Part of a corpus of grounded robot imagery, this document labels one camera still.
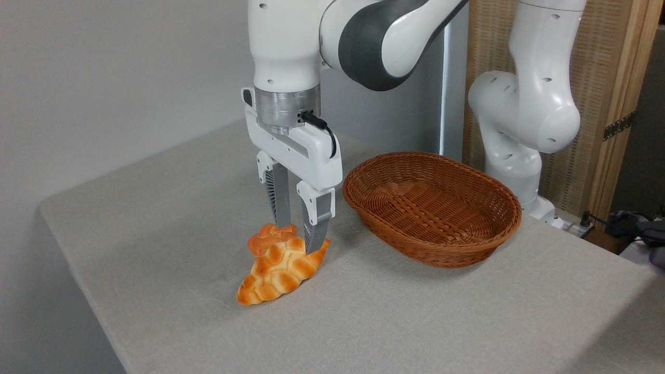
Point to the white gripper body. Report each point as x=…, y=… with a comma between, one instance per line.
x=301, y=158

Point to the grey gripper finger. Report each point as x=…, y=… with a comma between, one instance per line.
x=317, y=218
x=279, y=197

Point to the braided golden bread loaf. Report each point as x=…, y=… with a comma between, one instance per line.
x=275, y=275

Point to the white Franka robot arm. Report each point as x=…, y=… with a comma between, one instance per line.
x=524, y=109

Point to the orange muffin shaped bread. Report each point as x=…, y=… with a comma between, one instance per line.
x=265, y=239

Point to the brown wicker basket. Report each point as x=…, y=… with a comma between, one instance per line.
x=431, y=208

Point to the white power strip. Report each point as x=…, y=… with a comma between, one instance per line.
x=577, y=229

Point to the brown wooden block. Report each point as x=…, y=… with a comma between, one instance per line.
x=605, y=241

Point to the dark blue bundle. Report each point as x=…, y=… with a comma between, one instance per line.
x=626, y=221

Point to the dark metal hinge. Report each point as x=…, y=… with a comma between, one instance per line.
x=618, y=126

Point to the white side table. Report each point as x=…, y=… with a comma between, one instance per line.
x=641, y=258

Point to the grey bag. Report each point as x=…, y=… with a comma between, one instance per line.
x=655, y=234

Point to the white vertical post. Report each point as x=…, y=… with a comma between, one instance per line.
x=452, y=104

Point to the woven screen with wooden frame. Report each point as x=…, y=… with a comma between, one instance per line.
x=587, y=182

